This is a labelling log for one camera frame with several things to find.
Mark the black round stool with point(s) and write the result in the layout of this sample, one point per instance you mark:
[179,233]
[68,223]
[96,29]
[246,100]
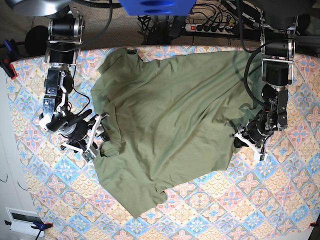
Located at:
[36,41]

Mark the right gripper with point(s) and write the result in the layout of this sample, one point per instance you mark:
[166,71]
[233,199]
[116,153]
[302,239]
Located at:
[80,134]

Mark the green t-shirt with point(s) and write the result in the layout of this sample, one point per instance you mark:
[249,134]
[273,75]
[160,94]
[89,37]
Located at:
[169,121]

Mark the upper left table clamp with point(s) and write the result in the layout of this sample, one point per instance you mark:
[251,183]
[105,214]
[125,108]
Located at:
[6,63]

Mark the table clamp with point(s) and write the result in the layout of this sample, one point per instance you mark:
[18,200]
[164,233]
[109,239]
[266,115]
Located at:
[40,226]
[6,63]
[314,224]

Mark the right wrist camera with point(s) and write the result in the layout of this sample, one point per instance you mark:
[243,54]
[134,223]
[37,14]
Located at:
[88,155]

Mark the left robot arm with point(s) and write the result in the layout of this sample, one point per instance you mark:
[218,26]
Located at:
[277,50]

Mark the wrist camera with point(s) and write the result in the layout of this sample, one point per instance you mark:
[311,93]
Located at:
[88,155]
[258,156]

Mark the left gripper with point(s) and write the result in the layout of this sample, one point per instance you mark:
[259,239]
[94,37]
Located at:
[253,135]

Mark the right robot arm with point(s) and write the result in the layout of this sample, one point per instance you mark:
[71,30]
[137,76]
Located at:
[65,32]

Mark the patterned tablecloth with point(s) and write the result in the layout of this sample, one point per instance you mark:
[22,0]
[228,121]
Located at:
[248,201]

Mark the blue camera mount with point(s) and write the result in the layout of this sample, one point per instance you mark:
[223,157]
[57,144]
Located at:
[157,7]

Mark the lower left table clamp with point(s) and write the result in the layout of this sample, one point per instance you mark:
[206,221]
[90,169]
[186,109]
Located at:
[40,226]

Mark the white power strip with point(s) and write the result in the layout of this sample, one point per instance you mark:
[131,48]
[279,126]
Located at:
[211,29]

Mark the lower right table clamp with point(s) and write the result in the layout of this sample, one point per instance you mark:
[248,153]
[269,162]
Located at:
[314,224]

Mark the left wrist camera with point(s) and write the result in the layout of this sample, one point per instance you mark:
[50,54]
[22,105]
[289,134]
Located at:
[258,156]

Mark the white floor outlet box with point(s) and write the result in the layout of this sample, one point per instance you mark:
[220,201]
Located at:
[24,216]

